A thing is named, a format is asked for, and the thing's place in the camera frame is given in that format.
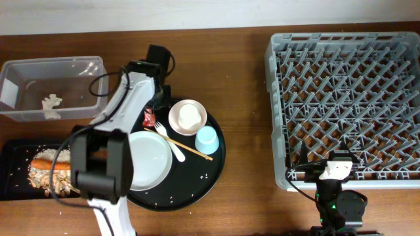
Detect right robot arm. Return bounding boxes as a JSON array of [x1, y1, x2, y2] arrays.
[[296, 142, 368, 236]]

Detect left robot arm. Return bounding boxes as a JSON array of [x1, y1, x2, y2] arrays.
[[70, 45, 175, 235]]

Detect pink shallow bowl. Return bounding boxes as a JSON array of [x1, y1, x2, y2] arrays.
[[168, 100, 207, 136]]

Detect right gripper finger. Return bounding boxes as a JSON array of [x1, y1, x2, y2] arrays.
[[298, 142, 308, 165], [338, 138, 360, 164]]

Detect round black serving tray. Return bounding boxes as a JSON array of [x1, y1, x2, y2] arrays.
[[127, 113, 226, 211]]

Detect white dinner plate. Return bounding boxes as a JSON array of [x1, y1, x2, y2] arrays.
[[129, 131, 173, 191]]

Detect black rectangular tray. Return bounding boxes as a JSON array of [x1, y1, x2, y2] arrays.
[[1, 139, 79, 201]]

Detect light blue cup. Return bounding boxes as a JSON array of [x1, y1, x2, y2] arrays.
[[195, 126, 219, 155]]

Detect grey dishwasher rack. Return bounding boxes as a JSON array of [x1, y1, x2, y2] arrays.
[[264, 31, 419, 191]]

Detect white plastic fork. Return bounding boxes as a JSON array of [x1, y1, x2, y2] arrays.
[[154, 121, 186, 162]]

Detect white tissue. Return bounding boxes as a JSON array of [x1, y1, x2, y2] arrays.
[[42, 94, 62, 119]]

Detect clear plastic bin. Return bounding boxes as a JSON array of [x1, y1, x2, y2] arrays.
[[1, 56, 108, 122]]

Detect orange carrot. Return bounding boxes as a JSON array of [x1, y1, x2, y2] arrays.
[[31, 159, 71, 170]]

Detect white upturned cup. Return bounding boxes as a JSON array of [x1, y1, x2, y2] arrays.
[[178, 104, 201, 129]]

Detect wooden chopstick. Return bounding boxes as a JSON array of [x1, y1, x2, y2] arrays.
[[144, 128, 213, 161]]

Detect red snack wrapper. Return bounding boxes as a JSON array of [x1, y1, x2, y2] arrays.
[[142, 107, 156, 127]]

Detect rice and food scraps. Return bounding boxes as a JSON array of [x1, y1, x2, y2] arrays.
[[27, 149, 80, 197]]

